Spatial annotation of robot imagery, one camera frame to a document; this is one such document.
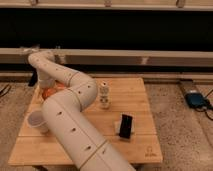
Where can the black box on white base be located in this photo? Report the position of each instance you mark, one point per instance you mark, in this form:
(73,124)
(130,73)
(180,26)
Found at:
(125,126)

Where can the blue device on floor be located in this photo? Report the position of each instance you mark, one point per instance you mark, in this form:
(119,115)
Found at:
(195,100)

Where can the black table leg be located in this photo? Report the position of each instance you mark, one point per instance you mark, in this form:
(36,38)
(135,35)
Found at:
(34,78)

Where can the white plastic bottle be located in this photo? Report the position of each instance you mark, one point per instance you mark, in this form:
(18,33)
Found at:
(103,95)

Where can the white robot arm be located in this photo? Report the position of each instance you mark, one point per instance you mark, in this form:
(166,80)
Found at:
(84,144)

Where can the white paper cup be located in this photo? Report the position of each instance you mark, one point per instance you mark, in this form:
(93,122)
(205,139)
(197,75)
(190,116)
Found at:
(36,121)

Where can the orange ceramic bowl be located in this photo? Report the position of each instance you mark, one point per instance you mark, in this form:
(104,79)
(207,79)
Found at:
(47,92)

